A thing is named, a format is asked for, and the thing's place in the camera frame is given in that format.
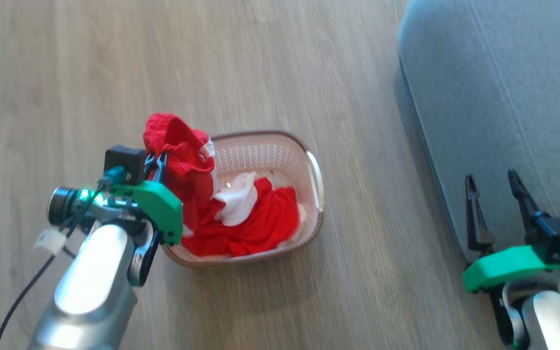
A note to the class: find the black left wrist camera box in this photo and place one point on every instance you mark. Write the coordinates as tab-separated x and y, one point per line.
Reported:
124	160

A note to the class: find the grey fabric sofa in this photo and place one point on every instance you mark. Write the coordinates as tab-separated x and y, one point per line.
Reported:
503	97

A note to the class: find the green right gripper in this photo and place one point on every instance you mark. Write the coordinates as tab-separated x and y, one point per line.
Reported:
508	267

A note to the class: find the red smooth garment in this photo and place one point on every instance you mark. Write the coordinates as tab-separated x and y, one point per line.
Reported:
260	221

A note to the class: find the white garment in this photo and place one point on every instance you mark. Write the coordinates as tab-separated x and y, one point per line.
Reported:
238	201

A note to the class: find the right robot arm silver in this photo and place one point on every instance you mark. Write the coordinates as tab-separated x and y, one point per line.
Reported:
547	321

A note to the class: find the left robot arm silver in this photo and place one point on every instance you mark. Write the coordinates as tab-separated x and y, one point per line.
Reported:
90	277

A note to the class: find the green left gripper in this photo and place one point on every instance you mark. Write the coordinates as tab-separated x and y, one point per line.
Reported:
161	204

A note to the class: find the cream laundry basket brown rim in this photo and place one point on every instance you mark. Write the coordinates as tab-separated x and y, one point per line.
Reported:
280	153

